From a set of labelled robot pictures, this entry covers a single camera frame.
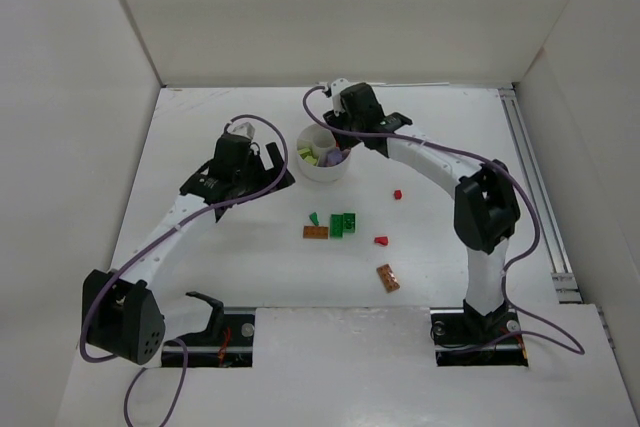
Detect yellow and red lego stack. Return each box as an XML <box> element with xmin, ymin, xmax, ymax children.
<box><xmin>298</xmin><ymin>147</ymin><xmax>313</xmax><ymax>158</ymax></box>

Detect purple lego brick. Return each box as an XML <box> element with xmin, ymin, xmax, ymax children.
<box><xmin>324</xmin><ymin>148</ymin><xmax>350</xmax><ymax>167</ymax></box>

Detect red sloped lego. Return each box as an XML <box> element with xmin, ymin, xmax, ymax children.
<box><xmin>374</xmin><ymin>236</ymin><xmax>389</xmax><ymax>246</ymax></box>

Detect small yellow lego cube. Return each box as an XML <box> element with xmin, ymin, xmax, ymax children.
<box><xmin>303</xmin><ymin>156</ymin><xmax>319</xmax><ymax>167</ymax></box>

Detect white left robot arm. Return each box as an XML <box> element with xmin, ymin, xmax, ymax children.
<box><xmin>79</xmin><ymin>133</ymin><xmax>295</xmax><ymax>365</ymax></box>

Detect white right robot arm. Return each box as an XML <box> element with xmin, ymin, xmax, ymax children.
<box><xmin>323</xmin><ymin>79</ymin><xmax>520</xmax><ymax>332</ymax></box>

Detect white round divided container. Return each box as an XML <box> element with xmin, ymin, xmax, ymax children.
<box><xmin>296</xmin><ymin>124</ymin><xmax>350</xmax><ymax>183</ymax></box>

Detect small green lego piece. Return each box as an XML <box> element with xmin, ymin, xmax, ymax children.
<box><xmin>309</xmin><ymin>212</ymin><xmax>320</xmax><ymax>226</ymax></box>

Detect brown flat lego brick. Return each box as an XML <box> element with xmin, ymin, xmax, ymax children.
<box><xmin>303</xmin><ymin>225</ymin><xmax>329</xmax><ymax>240</ymax></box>

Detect green lego brick left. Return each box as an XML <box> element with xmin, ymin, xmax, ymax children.
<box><xmin>329</xmin><ymin>214</ymin><xmax>344</xmax><ymax>238</ymax></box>

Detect green lego brick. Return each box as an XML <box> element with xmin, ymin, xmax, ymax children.
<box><xmin>342</xmin><ymin>212</ymin><xmax>357</xmax><ymax>234</ymax></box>
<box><xmin>329</xmin><ymin>214</ymin><xmax>344</xmax><ymax>238</ymax></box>

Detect green lego brick right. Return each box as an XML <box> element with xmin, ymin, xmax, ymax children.
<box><xmin>342</xmin><ymin>212</ymin><xmax>357</xmax><ymax>234</ymax></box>

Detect brown lego brick lower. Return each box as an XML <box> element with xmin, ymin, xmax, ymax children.
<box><xmin>376</xmin><ymin>264</ymin><xmax>400</xmax><ymax>293</ymax></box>

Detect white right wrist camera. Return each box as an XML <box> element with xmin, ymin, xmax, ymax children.
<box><xmin>322</xmin><ymin>78</ymin><xmax>353</xmax><ymax>115</ymax></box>

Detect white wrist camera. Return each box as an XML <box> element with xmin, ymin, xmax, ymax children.
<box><xmin>322</xmin><ymin>78</ymin><xmax>353</xmax><ymax>115</ymax></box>
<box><xmin>225</xmin><ymin>121</ymin><xmax>255</xmax><ymax>141</ymax></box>

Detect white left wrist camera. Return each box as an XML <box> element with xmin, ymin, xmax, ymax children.
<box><xmin>225</xmin><ymin>121</ymin><xmax>255</xmax><ymax>141</ymax></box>

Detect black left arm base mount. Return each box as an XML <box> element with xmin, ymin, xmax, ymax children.
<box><xmin>159</xmin><ymin>291</ymin><xmax>256</xmax><ymax>368</ymax></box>

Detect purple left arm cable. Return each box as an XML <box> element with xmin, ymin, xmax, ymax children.
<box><xmin>79</xmin><ymin>114</ymin><xmax>289</xmax><ymax>426</ymax></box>

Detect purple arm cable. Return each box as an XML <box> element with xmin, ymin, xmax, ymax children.
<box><xmin>302</xmin><ymin>86</ymin><xmax>586</xmax><ymax>356</ymax></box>
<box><xmin>79</xmin><ymin>114</ymin><xmax>289</xmax><ymax>426</ymax></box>

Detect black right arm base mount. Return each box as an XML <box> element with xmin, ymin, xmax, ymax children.
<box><xmin>430</xmin><ymin>306</ymin><xmax>529</xmax><ymax>367</ymax></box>

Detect aluminium rail right side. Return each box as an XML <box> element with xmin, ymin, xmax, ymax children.
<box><xmin>498</xmin><ymin>88</ymin><xmax>583</xmax><ymax>304</ymax></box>

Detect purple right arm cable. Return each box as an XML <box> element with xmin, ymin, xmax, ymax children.
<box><xmin>302</xmin><ymin>86</ymin><xmax>586</xmax><ymax>356</ymax></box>

